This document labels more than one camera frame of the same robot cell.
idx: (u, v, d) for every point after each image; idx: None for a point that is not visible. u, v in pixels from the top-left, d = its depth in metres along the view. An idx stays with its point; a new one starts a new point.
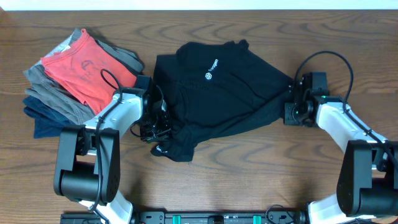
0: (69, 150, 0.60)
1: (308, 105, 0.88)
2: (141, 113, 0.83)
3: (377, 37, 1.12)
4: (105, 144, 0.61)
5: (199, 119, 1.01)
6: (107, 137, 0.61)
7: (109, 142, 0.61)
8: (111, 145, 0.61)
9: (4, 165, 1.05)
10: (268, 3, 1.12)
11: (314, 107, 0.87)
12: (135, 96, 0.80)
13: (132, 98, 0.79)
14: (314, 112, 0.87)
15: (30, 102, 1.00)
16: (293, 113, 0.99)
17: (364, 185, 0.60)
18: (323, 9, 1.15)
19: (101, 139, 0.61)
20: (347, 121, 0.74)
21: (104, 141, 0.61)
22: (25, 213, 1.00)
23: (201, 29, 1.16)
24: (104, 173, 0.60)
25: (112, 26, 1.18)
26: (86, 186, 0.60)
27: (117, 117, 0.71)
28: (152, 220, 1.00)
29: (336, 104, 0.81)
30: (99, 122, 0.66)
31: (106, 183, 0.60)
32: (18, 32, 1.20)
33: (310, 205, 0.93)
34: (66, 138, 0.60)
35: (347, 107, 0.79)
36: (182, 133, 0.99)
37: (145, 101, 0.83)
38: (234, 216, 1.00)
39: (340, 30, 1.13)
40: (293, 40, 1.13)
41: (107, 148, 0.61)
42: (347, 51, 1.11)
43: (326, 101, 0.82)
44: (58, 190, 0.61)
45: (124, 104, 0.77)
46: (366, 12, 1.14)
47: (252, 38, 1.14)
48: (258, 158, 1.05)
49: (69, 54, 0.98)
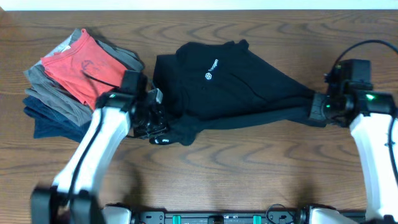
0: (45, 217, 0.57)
1: (347, 101, 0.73)
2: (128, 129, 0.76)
3: (376, 37, 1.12)
4: (78, 210, 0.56)
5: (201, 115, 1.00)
6: (81, 202, 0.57)
7: (83, 206, 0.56)
8: (84, 211, 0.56)
9: (4, 165, 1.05)
10: (268, 4, 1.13)
11: (355, 103, 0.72)
12: (117, 112, 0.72)
13: (114, 120, 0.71)
14: (354, 109, 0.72)
15: (30, 103, 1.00)
16: (322, 106, 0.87)
17: None
18: (323, 9, 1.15)
19: (73, 205, 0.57)
20: (387, 163, 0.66)
21: (77, 207, 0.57)
22: (25, 212, 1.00)
23: (201, 29, 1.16)
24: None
25: (112, 26, 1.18)
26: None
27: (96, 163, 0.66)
28: (152, 220, 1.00)
29: (382, 124, 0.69)
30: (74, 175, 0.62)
31: None
32: (18, 32, 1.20)
33: (313, 213, 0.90)
34: (38, 203, 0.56)
35: (392, 140, 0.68)
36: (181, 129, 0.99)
37: (132, 109, 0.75)
38: (234, 216, 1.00)
39: (340, 30, 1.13)
40: (293, 40, 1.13)
41: (82, 214, 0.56)
42: (347, 51, 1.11)
43: (372, 104, 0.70)
44: None
45: (104, 133, 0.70)
46: (366, 12, 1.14)
47: (252, 38, 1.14)
48: (259, 158, 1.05)
49: (69, 53, 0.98)
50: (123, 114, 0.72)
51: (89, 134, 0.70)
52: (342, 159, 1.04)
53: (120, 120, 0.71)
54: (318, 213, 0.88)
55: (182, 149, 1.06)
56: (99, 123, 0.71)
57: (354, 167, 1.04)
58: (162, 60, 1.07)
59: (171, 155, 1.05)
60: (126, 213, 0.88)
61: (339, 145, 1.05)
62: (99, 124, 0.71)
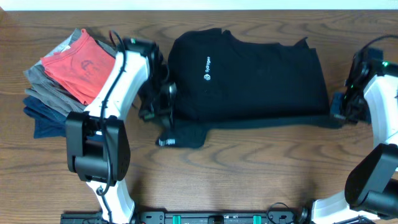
0: (76, 139, 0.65)
1: (363, 68, 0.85)
2: (148, 73, 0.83)
3: (369, 37, 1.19)
4: (111, 132, 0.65)
5: (214, 69, 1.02)
6: (113, 127, 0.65)
7: (113, 129, 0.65)
8: (80, 127, 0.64)
9: (3, 165, 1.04)
10: (262, 4, 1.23)
11: (369, 70, 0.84)
12: (137, 55, 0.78)
13: (135, 65, 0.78)
14: (368, 76, 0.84)
15: (30, 103, 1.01)
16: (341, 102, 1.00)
17: (354, 191, 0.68)
18: (314, 9, 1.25)
19: (106, 127, 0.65)
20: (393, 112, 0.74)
21: (109, 129, 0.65)
22: (25, 212, 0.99)
23: (201, 29, 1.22)
24: (113, 155, 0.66)
25: (117, 27, 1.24)
26: (98, 167, 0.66)
27: (120, 93, 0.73)
28: (152, 220, 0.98)
29: (393, 114, 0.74)
30: (102, 108, 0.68)
31: (116, 165, 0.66)
32: (20, 32, 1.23)
33: (314, 202, 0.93)
34: (73, 126, 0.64)
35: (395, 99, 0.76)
36: (206, 61, 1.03)
37: (152, 54, 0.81)
38: (234, 216, 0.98)
39: (335, 30, 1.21)
40: (288, 40, 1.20)
41: (112, 135, 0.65)
42: (340, 52, 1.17)
43: (384, 72, 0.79)
44: (71, 167, 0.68)
45: (127, 73, 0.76)
46: (355, 13, 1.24)
47: (252, 37, 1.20)
48: (258, 158, 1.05)
49: (69, 54, 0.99)
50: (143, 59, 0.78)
51: (114, 74, 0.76)
52: (342, 159, 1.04)
53: (142, 63, 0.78)
54: (319, 201, 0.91)
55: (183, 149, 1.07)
56: (124, 66, 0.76)
57: (355, 166, 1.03)
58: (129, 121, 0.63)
59: (171, 155, 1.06)
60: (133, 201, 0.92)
61: (339, 145, 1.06)
62: (122, 65, 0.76)
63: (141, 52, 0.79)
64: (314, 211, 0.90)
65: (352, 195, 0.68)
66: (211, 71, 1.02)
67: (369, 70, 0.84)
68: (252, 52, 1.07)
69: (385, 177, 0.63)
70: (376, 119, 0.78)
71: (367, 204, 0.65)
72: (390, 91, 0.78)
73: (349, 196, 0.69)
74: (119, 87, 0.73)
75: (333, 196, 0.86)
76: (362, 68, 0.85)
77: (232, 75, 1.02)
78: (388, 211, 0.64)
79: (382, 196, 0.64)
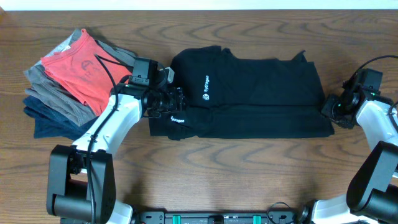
0: (60, 174, 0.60)
1: (354, 98, 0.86)
2: (140, 116, 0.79)
3: (369, 37, 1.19)
4: (96, 167, 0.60)
5: (213, 87, 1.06)
6: (99, 161, 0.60)
7: (100, 165, 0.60)
8: (66, 162, 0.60)
9: (4, 165, 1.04)
10: (262, 4, 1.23)
11: (359, 101, 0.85)
12: (135, 101, 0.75)
13: (127, 108, 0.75)
14: (357, 105, 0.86)
15: (30, 103, 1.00)
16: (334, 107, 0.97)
17: (354, 195, 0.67)
18: (314, 9, 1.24)
19: (91, 163, 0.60)
20: (387, 124, 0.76)
21: (96, 164, 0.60)
22: (25, 212, 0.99)
23: (201, 29, 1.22)
24: (95, 191, 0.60)
25: (117, 27, 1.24)
26: (80, 207, 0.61)
27: (113, 126, 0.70)
28: (152, 220, 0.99)
29: (386, 127, 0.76)
30: (90, 142, 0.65)
31: (100, 206, 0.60)
32: (20, 32, 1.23)
33: (316, 202, 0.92)
34: (58, 161, 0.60)
35: (392, 111, 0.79)
36: (206, 80, 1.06)
37: (145, 99, 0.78)
38: (234, 216, 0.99)
39: (336, 30, 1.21)
40: (288, 40, 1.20)
41: (99, 172, 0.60)
42: (341, 51, 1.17)
43: (374, 99, 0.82)
44: (51, 210, 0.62)
45: (119, 112, 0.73)
46: (356, 13, 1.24)
47: (252, 37, 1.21)
48: (258, 158, 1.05)
49: (69, 54, 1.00)
50: (136, 101, 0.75)
51: (106, 112, 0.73)
52: (343, 159, 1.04)
53: (132, 106, 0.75)
54: (322, 201, 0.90)
55: (182, 149, 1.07)
56: (117, 104, 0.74)
57: (355, 167, 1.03)
58: (107, 158, 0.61)
59: (171, 155, 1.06)
60: (129, 206, 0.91)
61: (340, 145, 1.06)
62: (115, 104, 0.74)
63: (135, 96, 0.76)
64: (314, 211, 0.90)
65: (352, 199, 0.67)
66: (210, 90, 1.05)
67: (359, 100, 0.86)
68: (251, 70, 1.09)
69: (386, 177, 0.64)
70: (371, 133, 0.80)
71: (369, 210, 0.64)
72: (381, 111, 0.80)
73: (349, 202, 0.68)
74: (109, 124, 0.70)
75: (334, 198, 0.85)
76: (354, 98, 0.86)
77: (231, 93, 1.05)
78: (388, 218, 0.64)
79: (384, 203, 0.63)
